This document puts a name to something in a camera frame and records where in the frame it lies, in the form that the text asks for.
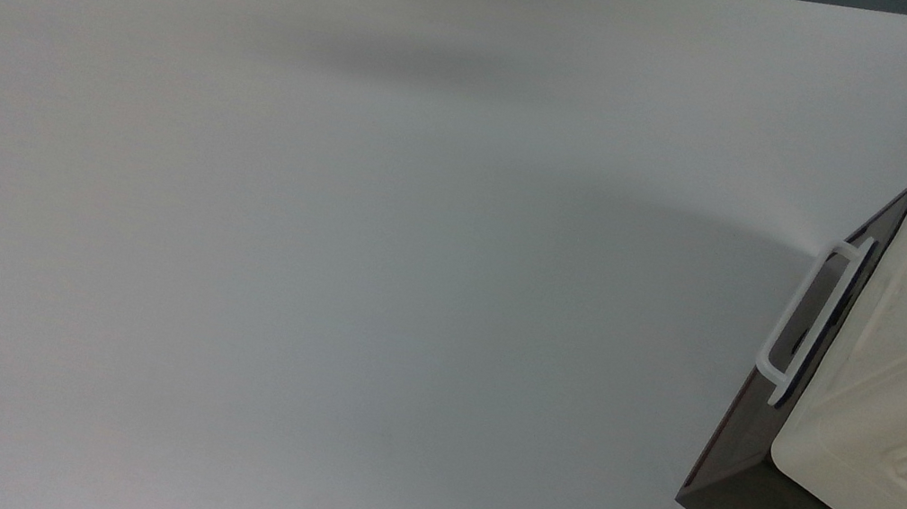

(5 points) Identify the white drawer handle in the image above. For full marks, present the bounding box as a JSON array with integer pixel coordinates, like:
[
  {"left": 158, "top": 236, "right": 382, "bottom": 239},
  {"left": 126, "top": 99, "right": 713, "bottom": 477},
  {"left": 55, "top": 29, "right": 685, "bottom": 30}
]
[{"left": 749, "top": 230, "right": 876, "bottom": 420}]

